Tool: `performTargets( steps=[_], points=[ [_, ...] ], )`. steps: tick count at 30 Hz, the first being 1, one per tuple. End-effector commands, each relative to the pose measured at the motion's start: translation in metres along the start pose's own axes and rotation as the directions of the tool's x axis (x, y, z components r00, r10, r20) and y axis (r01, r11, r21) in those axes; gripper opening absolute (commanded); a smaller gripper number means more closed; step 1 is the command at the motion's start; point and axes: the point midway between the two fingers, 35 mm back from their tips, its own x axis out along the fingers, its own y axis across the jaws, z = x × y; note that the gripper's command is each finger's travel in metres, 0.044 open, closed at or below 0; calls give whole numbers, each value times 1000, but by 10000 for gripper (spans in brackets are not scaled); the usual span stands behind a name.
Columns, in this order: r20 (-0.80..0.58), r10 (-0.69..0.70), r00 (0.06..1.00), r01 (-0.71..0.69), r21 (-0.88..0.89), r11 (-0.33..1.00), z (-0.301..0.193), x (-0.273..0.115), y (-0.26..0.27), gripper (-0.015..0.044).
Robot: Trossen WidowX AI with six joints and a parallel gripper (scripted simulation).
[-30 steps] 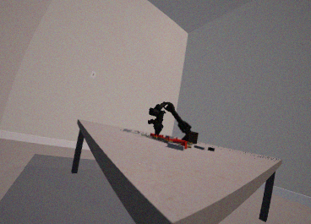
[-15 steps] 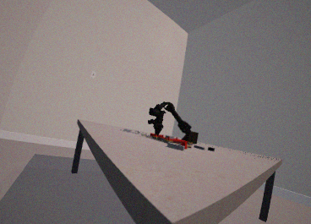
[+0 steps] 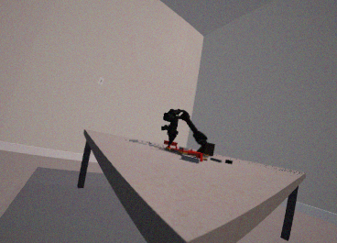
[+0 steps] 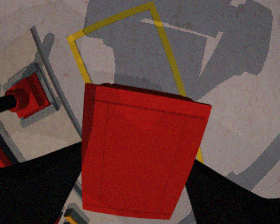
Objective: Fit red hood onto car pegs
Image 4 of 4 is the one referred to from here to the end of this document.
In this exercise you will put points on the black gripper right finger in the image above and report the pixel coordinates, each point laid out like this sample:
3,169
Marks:
216,200

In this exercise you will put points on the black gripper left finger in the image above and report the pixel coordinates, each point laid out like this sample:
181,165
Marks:
34,192

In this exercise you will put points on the yellow rectangular outline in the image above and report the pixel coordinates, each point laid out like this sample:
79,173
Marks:
113,19

